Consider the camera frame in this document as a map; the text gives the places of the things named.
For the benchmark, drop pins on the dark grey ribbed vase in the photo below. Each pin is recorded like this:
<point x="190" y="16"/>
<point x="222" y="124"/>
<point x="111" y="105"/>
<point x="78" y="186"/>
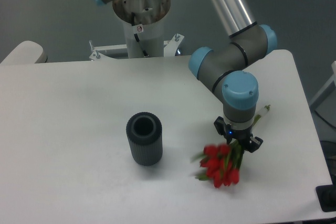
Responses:
<point x="144" y="134"/>

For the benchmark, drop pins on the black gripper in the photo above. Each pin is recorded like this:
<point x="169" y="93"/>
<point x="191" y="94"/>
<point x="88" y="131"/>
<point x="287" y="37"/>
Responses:
<point x="245" y="137"/>

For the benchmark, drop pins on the white pedestal base frame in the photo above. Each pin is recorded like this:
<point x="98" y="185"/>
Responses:
<point x="170" y="48"/>

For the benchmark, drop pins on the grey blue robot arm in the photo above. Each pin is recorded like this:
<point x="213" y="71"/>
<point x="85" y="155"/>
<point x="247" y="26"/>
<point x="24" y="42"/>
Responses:
<point x="222" y="72"/>

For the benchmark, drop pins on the black device at table edge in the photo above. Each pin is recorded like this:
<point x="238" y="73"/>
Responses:
<point x="326" y="197"/>

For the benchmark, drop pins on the red tulip bouquet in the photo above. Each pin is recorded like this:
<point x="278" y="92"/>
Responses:
<point x="220" y="163"/>

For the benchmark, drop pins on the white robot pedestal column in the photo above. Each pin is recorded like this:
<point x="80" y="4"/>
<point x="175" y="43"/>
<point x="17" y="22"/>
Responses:
<point x="142" y="20"/>

